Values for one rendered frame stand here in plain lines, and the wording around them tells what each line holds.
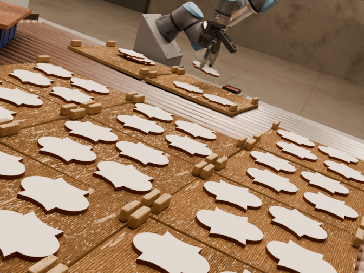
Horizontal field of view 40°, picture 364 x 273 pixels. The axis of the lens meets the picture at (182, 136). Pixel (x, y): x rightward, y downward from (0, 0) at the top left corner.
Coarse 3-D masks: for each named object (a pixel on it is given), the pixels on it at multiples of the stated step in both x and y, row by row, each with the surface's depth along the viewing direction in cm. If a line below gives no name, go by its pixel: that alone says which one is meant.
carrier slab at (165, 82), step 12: (156, 84) 210; (168, 84) 212; (192, 84) 225; (204, 84) 232; (192, 96) 204; (228, 96) 223; (240, 96) 230; (216, 108) 200; (228, 108) 202; (240, 108) 208
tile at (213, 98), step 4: (204, 96) 207; (208, 96) 208; (212, 96) 210; (216, 96) 212; (212, 100) 204; (216, 100) 205; (220, 100) 208; (224, 100) 210; (228, 100) 211; (220, 104) 204; (224, 104) 203; (228, 104) 205
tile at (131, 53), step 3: (120, 48) 242; (120, 51) 235; (123, 51) 236; (126, 51) 238; (129, 51) 240; (132, 51) 242; (126, 54) 235; (129, 54) 234; (132, 54) 236; (135, 54) 238; (138, 54) 240; (141, 54) 243; (132, 57) 234; (135, 57) 235; (138, 57) 235; (141, 57) 236; (144, 57) 237
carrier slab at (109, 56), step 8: (72, 48) 228; (80, 48) 230; (88, 48) 235; (96, 48) 240; (104, 48) 245; (112, 48) 251; (88, 56) 224; (96, 56) 223; (104, 56) 228; (112, 56) 233; (120, 56) 238; (112, 64) 218; (120, 64) 222; (128, 64) 226; (136, 64) 231; (160, 64) 247; (128, 72) 215; (136, 72) 217; (160, 72) 230; (168, 72) 235
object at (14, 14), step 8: (0, 8) 208; (8, 8) 213; (16, 8) 219; (24, 8) 225; (0, 16) 192; (8, 16) 197; (16, 16) 202; (24, 16) 212; (0, 24) 181; (8, 24) 183
